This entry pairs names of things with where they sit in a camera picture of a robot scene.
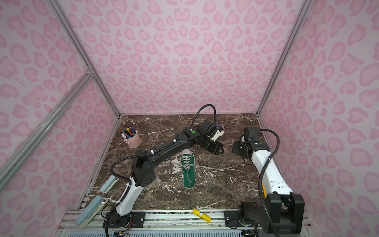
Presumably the white shoelace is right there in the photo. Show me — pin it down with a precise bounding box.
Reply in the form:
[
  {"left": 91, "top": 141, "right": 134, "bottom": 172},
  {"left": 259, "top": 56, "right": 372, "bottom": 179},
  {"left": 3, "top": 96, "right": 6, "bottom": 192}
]
[{"left": 181, "top": 154, "right": 194, "bottom": 181}]

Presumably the coloured pens bundle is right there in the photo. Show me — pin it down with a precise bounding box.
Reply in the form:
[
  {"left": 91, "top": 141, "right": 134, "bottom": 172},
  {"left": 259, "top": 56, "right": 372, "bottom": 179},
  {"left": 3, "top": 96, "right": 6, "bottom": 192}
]
[{"left": 121, "top": 127, "right": 137, "bottom": 139}]

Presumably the light blue device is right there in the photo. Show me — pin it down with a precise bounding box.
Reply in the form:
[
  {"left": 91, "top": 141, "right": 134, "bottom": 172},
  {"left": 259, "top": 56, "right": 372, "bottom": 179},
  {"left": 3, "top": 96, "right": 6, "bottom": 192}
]
[
  {"left": 75, "top": 196, "right": 108, "bottom": 229},
  {"left": 100, "top": 175, "right": 119, "bottom": 194}
]

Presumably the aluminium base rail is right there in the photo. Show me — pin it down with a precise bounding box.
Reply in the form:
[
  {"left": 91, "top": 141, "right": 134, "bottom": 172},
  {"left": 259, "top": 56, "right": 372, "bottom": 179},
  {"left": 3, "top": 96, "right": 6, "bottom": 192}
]
[{"left": 54, "top": 208, "right": 314, "bottom": 237}]

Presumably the aluminium frame post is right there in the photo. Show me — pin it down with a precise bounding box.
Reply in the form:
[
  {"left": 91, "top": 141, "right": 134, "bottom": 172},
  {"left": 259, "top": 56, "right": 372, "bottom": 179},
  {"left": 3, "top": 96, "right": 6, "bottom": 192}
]
[{"left": 48, "top": 1, "right": 121, "bottom": 117}]

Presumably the light blue device upper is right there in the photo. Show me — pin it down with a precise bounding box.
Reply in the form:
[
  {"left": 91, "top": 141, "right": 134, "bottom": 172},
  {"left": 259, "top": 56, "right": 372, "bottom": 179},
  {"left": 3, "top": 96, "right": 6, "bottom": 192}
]
[{"left": 100, "top": 175, "right": 119, "bottom": 194}]

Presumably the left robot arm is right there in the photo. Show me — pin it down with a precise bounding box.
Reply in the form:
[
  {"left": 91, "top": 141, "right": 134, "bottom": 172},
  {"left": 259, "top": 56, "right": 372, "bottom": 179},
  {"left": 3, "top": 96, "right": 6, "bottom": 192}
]
[{"left": 110, "top": 120, "right": 224, "bottom": 217}]

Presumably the green canvas sneaker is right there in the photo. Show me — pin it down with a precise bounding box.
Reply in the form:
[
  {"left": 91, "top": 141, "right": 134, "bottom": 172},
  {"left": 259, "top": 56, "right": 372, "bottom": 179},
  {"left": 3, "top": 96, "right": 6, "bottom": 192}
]
[{"left": 180, "top": 149, "right": 195, "bottom": 189}]

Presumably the light blue device lower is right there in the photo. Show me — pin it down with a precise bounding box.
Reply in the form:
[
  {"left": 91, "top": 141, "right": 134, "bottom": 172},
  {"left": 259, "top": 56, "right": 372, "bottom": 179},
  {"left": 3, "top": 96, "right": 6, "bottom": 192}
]
[{"left": 75, "top": 196, "right": 108, "bottom": 229}]

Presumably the pink pen cup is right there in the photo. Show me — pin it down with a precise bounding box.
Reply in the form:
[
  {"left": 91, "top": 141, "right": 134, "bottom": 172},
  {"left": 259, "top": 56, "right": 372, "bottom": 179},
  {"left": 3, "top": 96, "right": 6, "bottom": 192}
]
[{"left": 123, "top": 131, "right": 142, "bottom": 148}]

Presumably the yellow marker tube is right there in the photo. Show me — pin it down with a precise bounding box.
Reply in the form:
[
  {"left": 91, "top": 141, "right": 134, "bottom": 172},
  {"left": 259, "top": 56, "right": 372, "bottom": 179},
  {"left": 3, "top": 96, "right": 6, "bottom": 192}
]
[{"left": 192, "top": 208, "right": 212, "bottom": 223}]

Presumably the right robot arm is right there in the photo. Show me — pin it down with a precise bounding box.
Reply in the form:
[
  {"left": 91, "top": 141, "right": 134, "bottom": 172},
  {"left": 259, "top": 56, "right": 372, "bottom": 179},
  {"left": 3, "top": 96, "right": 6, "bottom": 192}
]
[{"left": 224, "top": 127, "right": 305, "bottom": 237}]

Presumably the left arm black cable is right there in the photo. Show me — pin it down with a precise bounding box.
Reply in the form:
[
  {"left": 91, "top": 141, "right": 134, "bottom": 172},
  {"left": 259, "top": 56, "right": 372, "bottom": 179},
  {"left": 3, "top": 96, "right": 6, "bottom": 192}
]
[{"left": 190, "top": 104, "right": 217, "bottom": 126}]

